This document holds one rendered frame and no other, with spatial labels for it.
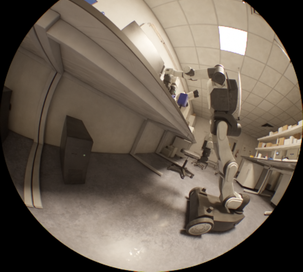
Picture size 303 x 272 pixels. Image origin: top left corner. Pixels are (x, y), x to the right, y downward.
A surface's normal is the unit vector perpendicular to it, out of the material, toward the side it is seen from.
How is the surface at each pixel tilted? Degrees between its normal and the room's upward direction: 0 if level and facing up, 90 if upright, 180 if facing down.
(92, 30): 180
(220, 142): 90
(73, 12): 180
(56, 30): 90
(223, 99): 103
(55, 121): 90
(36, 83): 90
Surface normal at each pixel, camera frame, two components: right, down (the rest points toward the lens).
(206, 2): -0.40, 0.91
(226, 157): -0.36, -0.22
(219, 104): -0.53, -0.05
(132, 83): 0.77, 0.30
